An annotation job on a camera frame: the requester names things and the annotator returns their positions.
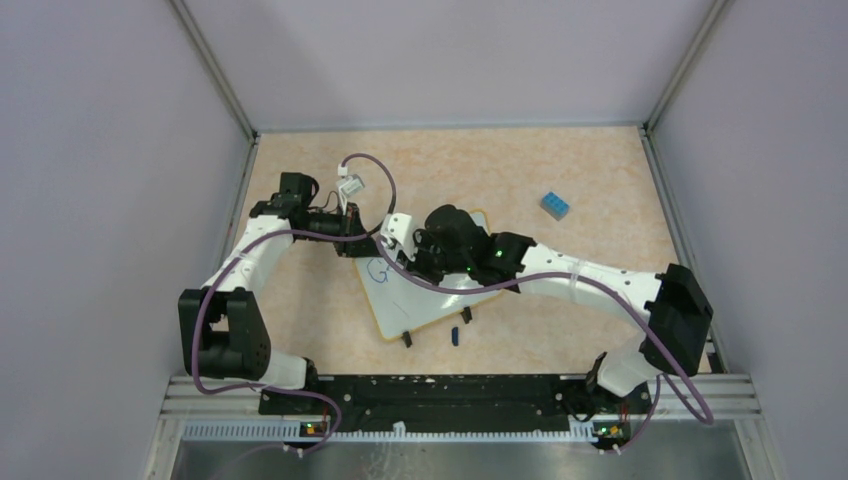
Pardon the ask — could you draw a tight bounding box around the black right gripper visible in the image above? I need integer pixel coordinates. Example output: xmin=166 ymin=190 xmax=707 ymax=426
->
xmin=398 ymin=228 xmax=472 ymax=286

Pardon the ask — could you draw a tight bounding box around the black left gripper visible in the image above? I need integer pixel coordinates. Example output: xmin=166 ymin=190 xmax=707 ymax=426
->
xmin=297 ymin=201 xmax=384 ymax=258

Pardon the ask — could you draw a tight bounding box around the yellow framed whiteboard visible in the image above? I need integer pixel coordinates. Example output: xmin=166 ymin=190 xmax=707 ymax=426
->
xmin=352 ymin=209 xmax=505 ymax=349

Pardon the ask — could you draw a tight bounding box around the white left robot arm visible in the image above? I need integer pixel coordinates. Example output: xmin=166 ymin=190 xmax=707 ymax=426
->
xmin=177 ymin=172 xmax=377 ymax=414

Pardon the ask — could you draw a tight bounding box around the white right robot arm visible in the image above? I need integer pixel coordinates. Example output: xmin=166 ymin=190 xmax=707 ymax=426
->
xmin=397 ymin=205 xmax=713 ymax=412

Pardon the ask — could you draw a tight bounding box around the light blue toy brick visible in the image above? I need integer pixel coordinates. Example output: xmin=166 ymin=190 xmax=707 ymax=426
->
xmin=540 ymin=192 xmax=570 ymax=221

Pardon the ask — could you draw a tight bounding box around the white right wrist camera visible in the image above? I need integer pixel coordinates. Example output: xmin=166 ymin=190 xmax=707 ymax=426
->
xmin=380 ymin=213 xmax=419 ymax=262

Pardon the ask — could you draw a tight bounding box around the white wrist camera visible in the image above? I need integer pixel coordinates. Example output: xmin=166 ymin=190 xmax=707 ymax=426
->
xmin=380 ymin=213 xmax=419 ymax=262
xmin=336 ymin=165 xmax=365 ymax=211

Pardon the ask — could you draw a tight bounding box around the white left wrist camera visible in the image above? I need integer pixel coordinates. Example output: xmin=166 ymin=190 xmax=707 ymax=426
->
xmin=336 ymin=165 xmax=365 ymax=211

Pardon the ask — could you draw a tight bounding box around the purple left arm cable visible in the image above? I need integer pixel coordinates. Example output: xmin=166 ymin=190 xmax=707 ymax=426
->
xmin=190 ymin=152 xmax=399 ymax=458

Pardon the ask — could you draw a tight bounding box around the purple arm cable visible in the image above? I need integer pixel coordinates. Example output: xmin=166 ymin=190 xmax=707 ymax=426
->
xmin=190 ymin=152 xmax=399 ymax=458
xmin=374 ymin=235 xmax=715 ymax=456

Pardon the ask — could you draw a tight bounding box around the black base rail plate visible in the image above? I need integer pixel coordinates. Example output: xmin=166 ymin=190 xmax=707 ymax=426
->
xmin=258 ymin=374 xmax=650 ymax=433

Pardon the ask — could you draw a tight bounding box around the white slotted cable duct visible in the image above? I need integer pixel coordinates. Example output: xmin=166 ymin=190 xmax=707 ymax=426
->
xmin=182 ymin=420 xmax=597 ymax=443

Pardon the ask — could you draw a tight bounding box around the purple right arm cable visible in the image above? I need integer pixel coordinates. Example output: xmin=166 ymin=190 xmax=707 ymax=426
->
xmin=374 ymin=235 xmax=715 ymax=456

